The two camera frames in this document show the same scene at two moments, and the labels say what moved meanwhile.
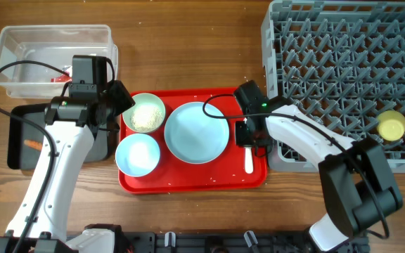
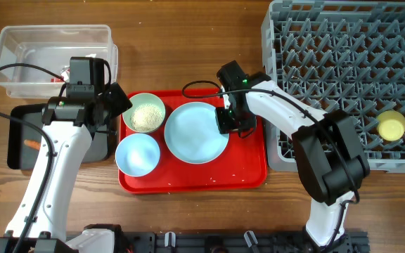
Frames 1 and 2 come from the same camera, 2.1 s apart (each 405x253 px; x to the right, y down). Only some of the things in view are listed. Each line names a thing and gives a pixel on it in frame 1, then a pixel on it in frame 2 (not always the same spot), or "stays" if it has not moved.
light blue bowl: [137, 154] stays
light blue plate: [193, 137] stays
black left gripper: [124, 99] stays
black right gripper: [240, 139] → [224, 126]
